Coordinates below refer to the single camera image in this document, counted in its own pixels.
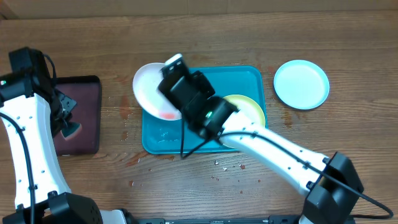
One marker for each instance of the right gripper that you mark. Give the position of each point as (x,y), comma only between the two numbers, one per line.
(206,86)

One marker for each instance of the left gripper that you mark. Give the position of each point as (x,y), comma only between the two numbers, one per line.
(69,102)

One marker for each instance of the green and pink sponge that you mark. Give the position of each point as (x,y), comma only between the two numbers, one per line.
(71,130)

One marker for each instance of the white plate with red smear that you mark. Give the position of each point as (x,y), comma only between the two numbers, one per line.
(145,88)

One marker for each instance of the yellow-green plate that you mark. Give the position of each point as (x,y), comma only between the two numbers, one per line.
(249,110)

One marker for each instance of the light blue plate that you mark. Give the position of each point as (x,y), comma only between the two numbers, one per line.
(301,84)

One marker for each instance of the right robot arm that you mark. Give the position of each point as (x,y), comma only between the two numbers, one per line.
(331,186)

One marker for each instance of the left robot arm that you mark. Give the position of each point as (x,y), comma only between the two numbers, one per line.
(33,112)

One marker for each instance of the black tray with reddish water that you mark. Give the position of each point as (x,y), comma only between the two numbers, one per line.
(87,92)

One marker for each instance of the teal plastic serving tray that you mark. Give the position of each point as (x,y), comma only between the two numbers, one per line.
(164,137)

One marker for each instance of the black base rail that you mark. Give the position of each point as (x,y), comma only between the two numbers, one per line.
(273,219)

